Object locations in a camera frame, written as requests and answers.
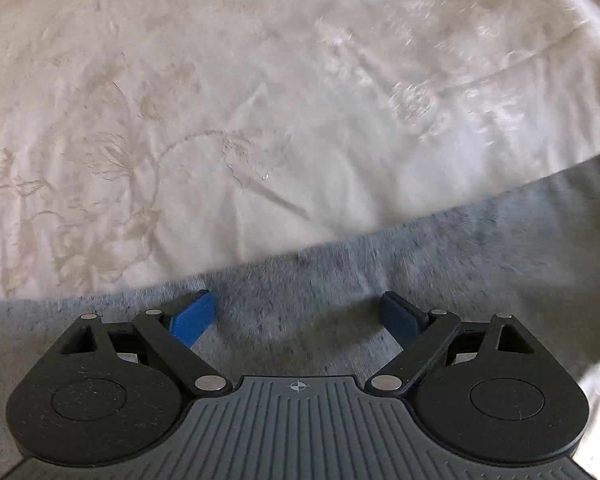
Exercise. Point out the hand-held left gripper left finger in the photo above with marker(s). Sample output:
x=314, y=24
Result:
x=195, y=317

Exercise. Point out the grey sweat pants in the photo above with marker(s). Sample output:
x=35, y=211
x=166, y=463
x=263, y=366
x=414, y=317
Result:
x=305, y=285

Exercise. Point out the white embroidered bedspread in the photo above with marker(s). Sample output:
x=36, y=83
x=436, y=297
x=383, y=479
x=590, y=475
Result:
x=230, y=110

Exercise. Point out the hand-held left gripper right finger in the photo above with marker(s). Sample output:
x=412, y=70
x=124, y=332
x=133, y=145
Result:
x=400, y=317

